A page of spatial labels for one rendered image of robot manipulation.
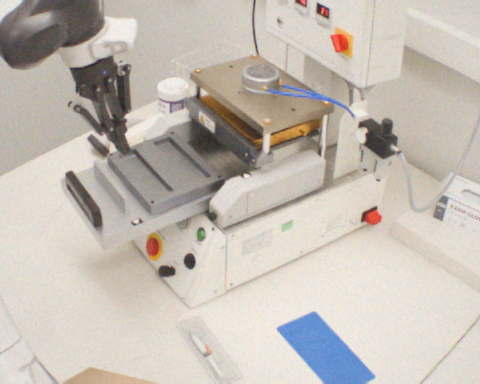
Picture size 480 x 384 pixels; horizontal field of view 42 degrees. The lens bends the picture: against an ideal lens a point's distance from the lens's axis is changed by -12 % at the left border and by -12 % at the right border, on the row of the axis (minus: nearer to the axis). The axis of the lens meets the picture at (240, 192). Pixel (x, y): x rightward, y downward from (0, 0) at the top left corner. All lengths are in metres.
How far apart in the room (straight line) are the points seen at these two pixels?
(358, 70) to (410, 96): 0.51
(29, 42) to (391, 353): 0.93
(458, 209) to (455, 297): 0.23
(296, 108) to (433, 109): 0.57
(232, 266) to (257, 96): 0.35
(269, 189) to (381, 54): 0.36
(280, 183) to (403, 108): 0.63
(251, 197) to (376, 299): 0.37
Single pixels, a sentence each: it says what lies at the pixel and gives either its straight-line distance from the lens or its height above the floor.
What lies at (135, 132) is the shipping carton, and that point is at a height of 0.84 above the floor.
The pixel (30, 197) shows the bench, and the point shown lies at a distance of 1.75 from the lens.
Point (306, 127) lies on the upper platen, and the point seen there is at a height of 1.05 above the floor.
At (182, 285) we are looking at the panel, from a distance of 1.42.
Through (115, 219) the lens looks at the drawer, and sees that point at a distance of 1.29.
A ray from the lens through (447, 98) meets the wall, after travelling 1.78.
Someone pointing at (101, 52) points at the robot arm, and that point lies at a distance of 1.02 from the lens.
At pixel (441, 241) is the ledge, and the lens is 1.59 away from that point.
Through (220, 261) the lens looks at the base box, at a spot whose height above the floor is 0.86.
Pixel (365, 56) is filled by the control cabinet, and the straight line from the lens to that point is 1.35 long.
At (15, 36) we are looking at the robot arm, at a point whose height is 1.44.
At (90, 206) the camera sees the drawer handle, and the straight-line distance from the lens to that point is 1.27.
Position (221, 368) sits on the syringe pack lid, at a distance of 1.28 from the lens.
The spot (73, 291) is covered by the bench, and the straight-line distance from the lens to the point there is 1.47.
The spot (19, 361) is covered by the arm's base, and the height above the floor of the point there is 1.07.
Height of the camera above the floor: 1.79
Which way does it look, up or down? 37 degrees down
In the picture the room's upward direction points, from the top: 3 degrees clockwise
